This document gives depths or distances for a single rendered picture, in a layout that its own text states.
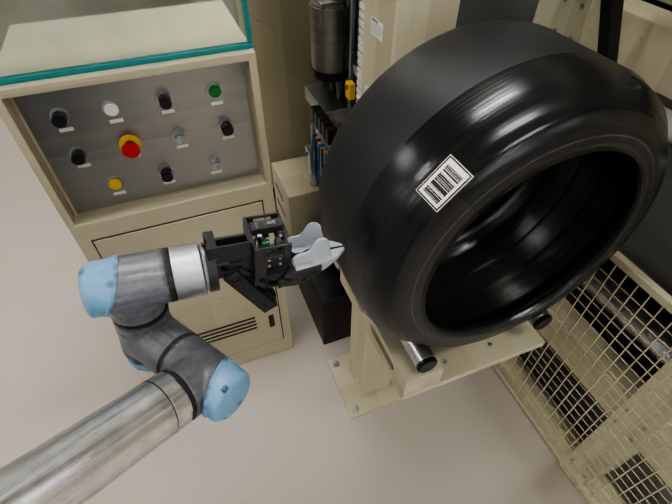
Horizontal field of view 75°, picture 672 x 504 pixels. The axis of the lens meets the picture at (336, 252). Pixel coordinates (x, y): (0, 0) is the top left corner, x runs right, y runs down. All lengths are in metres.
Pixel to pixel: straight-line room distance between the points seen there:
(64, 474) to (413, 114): 0.56
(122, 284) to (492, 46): 0.58
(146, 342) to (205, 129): 0.71
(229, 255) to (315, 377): 1.34
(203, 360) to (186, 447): 1.27
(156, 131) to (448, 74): 0.79
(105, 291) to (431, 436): 1.44
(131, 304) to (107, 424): 0.15
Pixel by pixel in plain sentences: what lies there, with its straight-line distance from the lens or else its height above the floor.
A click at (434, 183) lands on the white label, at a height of 1.35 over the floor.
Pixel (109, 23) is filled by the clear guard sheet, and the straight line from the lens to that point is 1.11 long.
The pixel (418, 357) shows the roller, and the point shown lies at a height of 0.92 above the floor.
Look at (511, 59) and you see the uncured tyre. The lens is 0.66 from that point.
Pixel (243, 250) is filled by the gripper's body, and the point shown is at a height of 1.25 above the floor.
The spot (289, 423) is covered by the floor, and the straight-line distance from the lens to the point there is 1.83.
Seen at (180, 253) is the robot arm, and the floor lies 1.26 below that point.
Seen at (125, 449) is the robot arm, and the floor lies 1.20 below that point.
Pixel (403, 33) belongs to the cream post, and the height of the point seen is 1.39.
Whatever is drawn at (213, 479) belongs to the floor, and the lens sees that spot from 1.80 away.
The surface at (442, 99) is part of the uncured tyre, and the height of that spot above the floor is 1.41.
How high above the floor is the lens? 1.68
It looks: 46 degrees down
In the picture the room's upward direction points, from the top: straight up
